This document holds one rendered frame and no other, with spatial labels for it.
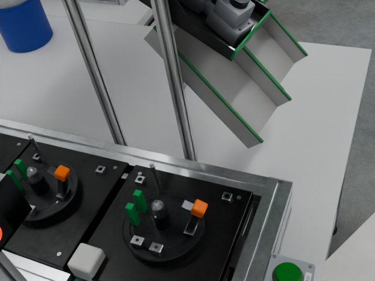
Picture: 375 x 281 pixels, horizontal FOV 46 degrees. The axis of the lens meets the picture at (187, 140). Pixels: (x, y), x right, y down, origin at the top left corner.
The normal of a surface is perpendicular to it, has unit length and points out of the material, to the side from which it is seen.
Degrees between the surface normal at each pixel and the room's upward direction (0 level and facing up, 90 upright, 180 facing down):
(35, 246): 0
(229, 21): 85
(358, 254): 0
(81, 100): 0
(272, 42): 45
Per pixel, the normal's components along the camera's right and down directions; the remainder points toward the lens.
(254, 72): -0.53, 0.66
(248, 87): 0.49, -0.27
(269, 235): -0.14, -0.69
